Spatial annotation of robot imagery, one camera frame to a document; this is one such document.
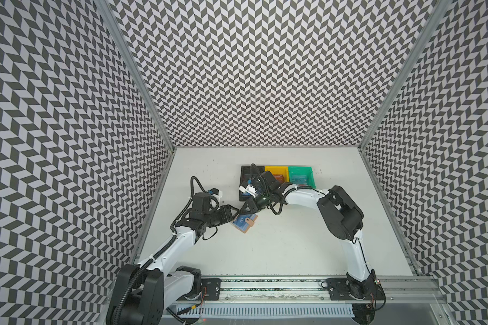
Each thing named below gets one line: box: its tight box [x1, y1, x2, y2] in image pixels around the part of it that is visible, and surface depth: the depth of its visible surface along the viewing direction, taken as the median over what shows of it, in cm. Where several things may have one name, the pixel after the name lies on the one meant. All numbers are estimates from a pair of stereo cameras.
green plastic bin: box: [288, 166, 317, 189], surface depth 103 cm
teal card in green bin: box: [290, 174, 309, 185], surface depth 104 cm
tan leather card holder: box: [229, 213, 259, 234], surface depth 90 cm
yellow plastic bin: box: [264, 165, 290, 183], surface depth 102 cm
